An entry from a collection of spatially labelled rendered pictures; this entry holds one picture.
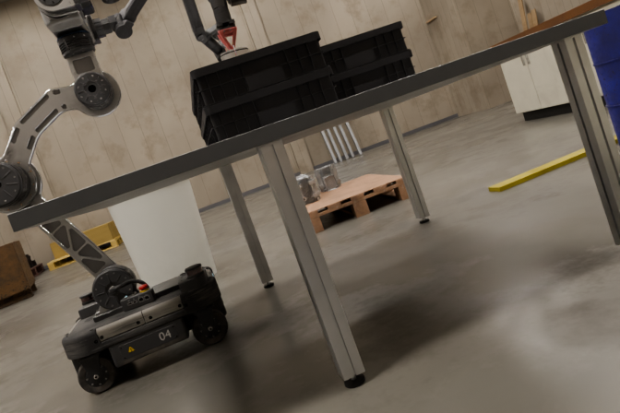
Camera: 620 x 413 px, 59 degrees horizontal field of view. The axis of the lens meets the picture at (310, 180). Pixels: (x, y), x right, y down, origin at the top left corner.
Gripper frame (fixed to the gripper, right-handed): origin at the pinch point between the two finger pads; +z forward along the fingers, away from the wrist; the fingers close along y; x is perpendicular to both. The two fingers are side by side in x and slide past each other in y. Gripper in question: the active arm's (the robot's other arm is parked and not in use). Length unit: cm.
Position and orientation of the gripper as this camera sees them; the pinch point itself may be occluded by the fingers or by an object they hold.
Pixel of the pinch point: (232, 49)
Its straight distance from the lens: 205.6
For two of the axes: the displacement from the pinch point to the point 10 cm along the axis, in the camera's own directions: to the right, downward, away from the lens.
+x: -9.4, 2.9, -1.6
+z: 2.7, 9.6, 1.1
